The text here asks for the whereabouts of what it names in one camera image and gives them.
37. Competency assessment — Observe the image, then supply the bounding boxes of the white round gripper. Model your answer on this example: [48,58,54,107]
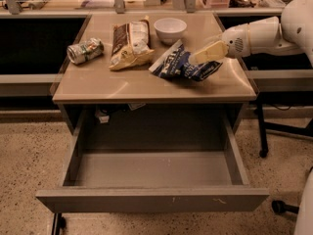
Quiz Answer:
[189,23,251,65]

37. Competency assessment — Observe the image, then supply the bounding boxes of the blue chip bag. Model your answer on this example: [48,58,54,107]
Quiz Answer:
[149,40,221,81]

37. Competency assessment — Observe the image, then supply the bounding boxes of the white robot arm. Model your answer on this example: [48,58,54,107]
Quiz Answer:
[189,0,313,235]

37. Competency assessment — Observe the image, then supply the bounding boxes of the brown and white snack bag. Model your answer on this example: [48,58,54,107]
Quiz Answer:
[110,17,155,71]

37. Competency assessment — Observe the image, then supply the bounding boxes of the grey cabinet with tan top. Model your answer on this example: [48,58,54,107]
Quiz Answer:
[53,11,256,128]

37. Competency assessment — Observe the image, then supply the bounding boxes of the white tag under cabinet top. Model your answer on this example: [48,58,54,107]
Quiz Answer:
[95,106,110,123]

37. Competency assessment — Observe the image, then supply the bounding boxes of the grey open top drawer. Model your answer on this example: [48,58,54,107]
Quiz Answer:
[36,109,269,212]

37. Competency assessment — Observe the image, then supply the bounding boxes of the white bowl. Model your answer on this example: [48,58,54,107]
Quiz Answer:
[154,18,187,45]

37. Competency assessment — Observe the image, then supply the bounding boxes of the black stand leg with caster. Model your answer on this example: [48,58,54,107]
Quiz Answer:
[254,92,313,158]

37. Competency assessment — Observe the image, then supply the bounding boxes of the crushed green soda can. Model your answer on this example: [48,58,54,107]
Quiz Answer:
[67,38,104,65]

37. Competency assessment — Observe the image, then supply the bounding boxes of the black chair base leg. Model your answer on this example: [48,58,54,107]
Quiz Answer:
[271,200,299,214]

